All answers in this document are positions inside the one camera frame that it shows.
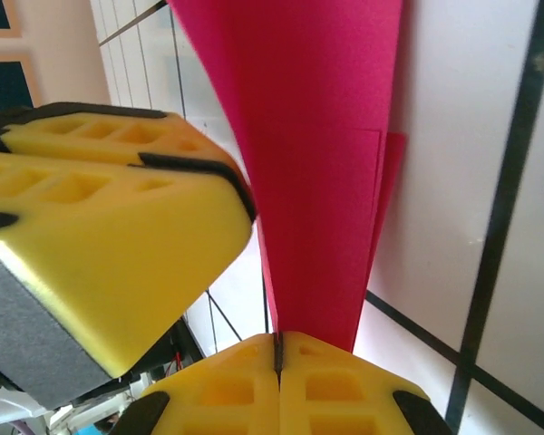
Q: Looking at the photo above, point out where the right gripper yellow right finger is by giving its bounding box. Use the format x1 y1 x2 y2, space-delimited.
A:
276 330 454 435

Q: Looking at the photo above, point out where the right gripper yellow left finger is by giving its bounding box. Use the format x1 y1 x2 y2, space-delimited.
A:
112 333 281 435

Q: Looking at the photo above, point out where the pink square paper sheet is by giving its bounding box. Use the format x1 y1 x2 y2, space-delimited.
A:
165 0 409 354

